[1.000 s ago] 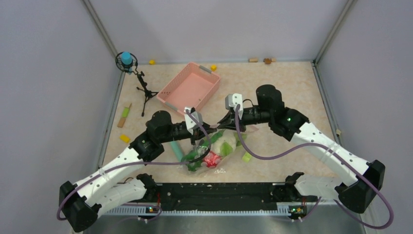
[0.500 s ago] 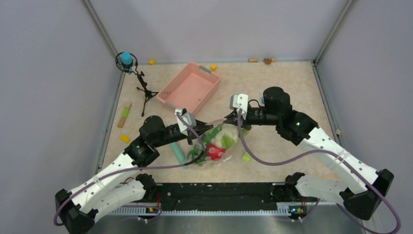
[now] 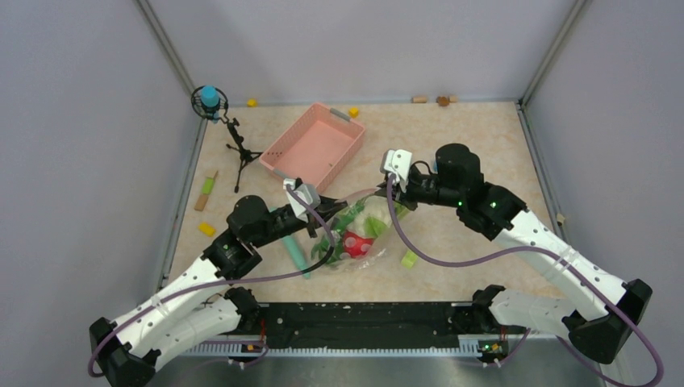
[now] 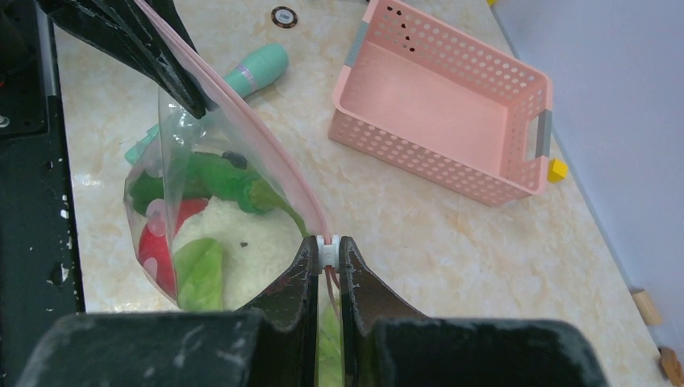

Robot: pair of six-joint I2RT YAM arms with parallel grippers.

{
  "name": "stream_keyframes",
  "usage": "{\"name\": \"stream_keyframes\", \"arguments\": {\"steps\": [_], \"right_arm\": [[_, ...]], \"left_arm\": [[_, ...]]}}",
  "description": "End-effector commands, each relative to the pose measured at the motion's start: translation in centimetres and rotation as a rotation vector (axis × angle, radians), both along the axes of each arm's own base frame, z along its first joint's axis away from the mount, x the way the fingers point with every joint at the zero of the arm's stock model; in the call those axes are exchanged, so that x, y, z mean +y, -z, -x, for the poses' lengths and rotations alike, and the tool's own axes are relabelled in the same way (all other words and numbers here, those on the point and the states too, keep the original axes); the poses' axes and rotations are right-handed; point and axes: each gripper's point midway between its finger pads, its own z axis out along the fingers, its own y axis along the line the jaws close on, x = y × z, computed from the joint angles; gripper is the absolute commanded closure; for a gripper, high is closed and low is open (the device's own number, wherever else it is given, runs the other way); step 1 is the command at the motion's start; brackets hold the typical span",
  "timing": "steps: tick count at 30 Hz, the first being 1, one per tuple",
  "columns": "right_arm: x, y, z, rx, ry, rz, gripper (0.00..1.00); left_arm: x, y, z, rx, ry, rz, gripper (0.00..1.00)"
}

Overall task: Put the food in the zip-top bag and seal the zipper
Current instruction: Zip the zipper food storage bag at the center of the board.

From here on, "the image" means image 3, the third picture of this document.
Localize yellow block at left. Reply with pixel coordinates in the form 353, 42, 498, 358
198, 222, 216, 237

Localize pink plastic basket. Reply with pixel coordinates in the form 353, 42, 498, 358
260, 102, 365, 193

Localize green bell pepper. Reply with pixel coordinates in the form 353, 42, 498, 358
311, 235, 354, 267

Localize white cauliflower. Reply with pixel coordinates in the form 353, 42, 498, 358
349, 196, 392, 237

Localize green celery stalk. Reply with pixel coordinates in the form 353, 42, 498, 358
338, 196, 394, 239

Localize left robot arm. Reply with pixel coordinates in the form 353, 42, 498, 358
87, 195, 348, 386

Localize blue microphone on tripod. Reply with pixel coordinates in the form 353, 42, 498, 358
190, 85, 262, 194

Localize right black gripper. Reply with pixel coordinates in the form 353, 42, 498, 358
377, 169, 463, 210

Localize brown wooden piece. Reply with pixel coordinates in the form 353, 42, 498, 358
436, 96, 451, 107

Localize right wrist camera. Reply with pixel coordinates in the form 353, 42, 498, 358
380, 149, 413, 192

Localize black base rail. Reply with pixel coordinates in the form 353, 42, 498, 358
208, 302, 509, 354

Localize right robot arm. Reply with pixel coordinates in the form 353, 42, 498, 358
380, 144, 653, 364

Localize clear pink zip bag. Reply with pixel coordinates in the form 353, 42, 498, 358
310, 191, 404, 273

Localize teal silicone tool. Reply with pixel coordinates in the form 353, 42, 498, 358
269, 207, 311, 280

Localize green square block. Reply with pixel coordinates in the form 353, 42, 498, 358
400, 250, 419, 269

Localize green and wood stick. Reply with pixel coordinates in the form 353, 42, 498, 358
194, 169, 219, 212

